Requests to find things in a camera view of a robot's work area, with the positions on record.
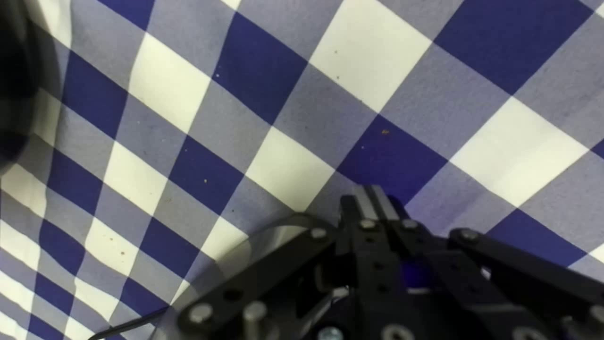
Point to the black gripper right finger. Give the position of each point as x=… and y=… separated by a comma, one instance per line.
x=463, y=300

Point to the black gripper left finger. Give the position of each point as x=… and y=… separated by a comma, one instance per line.
x=378, y=313

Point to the blue white checkered tablecloth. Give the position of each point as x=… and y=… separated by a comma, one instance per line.
x=174, y=128

